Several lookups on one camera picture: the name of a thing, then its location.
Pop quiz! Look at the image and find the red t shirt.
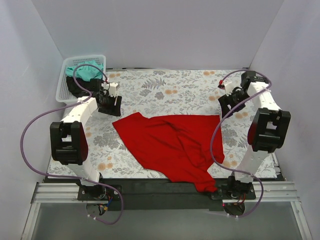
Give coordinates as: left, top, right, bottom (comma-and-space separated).
112, 112, 225, 193

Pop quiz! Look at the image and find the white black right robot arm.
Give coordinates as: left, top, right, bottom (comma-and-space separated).
218, 70, 291, 199

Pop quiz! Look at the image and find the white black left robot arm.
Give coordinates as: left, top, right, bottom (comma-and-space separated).
49, 82, 122, 200

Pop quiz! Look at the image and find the black t shirt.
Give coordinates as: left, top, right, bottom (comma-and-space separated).
66, 76, 91, 98

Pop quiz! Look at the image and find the teal t shirt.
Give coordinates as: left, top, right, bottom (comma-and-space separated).
65, 60, 104, 82

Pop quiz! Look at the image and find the white plastic laundry basket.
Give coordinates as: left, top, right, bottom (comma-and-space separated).
55, 54, 106, 105

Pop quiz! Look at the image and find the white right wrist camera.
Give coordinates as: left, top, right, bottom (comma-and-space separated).
218, 81, 235, 96

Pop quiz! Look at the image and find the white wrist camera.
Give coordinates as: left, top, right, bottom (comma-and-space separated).
102, 82, 120, 98
218, 81, 235, 96

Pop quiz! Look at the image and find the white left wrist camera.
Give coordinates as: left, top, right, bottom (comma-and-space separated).
102, 82, 120, 98

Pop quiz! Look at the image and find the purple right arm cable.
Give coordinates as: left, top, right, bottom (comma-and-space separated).
202, 69, 273, 218

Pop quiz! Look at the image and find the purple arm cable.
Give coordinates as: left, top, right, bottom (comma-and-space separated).
20, 64, 124, 225
202, 69, 273, 218

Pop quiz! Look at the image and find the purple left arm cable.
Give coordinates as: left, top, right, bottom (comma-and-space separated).
20, 64, 124, 225

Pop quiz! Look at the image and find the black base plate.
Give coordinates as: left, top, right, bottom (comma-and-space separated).
77, 177, 256, 212

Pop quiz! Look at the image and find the aluminium front rail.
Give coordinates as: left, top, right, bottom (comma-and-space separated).
32, 179, 300, 203

